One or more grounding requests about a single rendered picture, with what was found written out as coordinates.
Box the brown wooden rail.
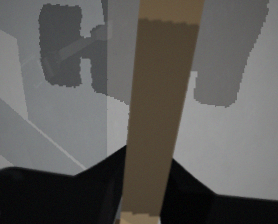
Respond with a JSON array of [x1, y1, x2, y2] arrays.
[[119, 0, 205, 224]]

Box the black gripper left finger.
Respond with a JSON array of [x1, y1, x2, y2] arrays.
[[0, 144, 127, 224]]

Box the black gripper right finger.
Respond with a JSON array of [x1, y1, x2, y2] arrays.
[[160, 158, 278, 224]]

